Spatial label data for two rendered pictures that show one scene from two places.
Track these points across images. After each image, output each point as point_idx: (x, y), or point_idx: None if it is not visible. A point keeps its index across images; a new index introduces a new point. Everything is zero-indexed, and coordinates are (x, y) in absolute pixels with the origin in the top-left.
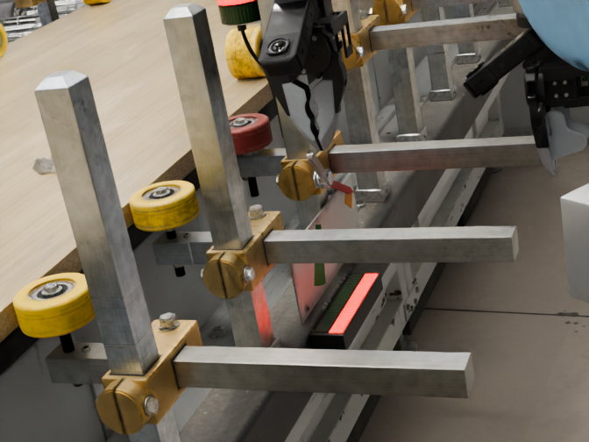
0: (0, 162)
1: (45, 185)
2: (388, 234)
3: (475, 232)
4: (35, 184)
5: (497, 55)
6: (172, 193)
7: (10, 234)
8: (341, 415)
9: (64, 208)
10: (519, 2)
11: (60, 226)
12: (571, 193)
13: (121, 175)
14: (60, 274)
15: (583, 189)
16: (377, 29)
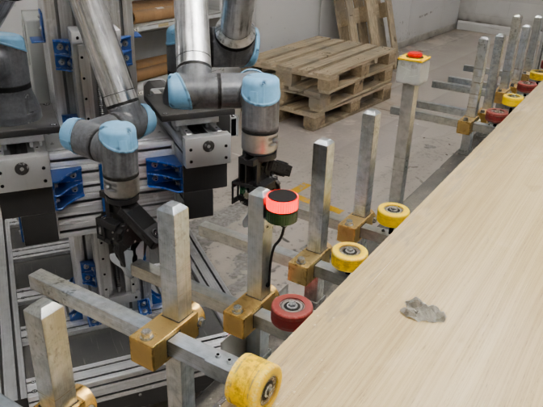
0: (484, 345)
1: (428, 293)
2: (247, 237)
3: (215, 226)
4: (436, 297)
5: (149, 217)
6: (343, 250)
7: (431, 253)
8: None
9: (406, 264)
10: (258, 56)
11: (404, 249)
12: (227, 133)
13: (376, 283)
14: (392, 215)
15: (223, 133)
16: (148, 320)
